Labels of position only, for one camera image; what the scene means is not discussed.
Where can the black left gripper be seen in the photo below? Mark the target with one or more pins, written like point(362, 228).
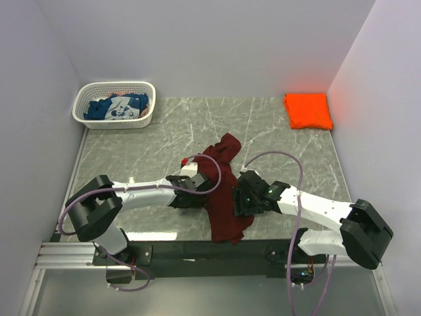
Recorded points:
point(200, 181)

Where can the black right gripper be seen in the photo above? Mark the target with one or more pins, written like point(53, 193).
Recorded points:
point(237, 201)

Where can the dark red t shirt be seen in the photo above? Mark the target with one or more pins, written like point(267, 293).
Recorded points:
point(224, 225)

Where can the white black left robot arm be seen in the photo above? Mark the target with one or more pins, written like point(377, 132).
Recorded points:
point(92, 210)

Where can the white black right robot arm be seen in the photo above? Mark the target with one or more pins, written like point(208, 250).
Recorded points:
point(355, 230)

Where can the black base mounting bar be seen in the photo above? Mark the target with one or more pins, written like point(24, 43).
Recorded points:
point(167, 259)

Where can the pink garment in basket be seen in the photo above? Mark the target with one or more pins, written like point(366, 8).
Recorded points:
point(145, 102)

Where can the folded orange t shirt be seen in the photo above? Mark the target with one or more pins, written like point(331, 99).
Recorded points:
point(308, 110)

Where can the blue printed t shirt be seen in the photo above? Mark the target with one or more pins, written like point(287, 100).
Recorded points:
point(115, 107)

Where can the white perforated laundry basket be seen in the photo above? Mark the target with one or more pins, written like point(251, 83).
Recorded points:
point(102, 90)

